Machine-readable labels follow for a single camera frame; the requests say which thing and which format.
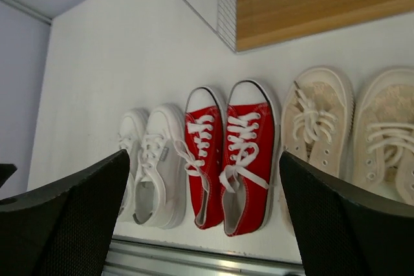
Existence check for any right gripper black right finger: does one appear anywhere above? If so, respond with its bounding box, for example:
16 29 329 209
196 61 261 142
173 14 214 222
279 151 413 275

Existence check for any beige sneaker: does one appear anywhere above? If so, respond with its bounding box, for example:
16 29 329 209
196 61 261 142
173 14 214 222
352 67 413 205
278 65 356 227

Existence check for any red canvas sneaker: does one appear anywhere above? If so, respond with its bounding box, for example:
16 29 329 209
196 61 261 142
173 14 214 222
184 86 224 229
219 79 280 237

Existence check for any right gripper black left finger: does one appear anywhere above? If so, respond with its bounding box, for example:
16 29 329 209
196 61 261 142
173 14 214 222
1 150 130 275

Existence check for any aluminium rail front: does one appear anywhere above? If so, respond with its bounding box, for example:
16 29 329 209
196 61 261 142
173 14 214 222
102 236 305 275

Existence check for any white sneaker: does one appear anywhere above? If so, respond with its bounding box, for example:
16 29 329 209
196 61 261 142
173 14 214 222
133 103 186 229
117 108 149 222

